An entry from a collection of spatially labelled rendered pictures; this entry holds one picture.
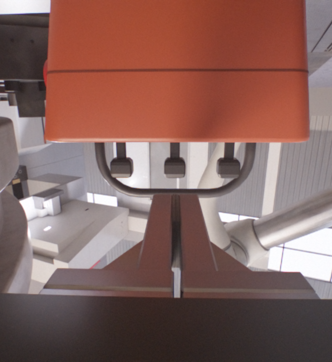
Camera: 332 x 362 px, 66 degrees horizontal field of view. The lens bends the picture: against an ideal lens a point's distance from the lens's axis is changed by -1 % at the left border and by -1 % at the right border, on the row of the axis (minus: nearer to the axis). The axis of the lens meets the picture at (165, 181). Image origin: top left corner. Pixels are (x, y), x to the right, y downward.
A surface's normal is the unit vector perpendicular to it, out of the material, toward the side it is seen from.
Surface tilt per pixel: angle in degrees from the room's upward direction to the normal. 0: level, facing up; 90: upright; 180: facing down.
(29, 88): 90
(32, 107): 90
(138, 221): 90
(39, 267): 90
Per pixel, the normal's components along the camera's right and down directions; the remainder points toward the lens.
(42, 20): 0.34, 0.55
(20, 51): 0.36, 0.26
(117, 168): -0.03, 0.28
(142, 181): -0.38, 0.26
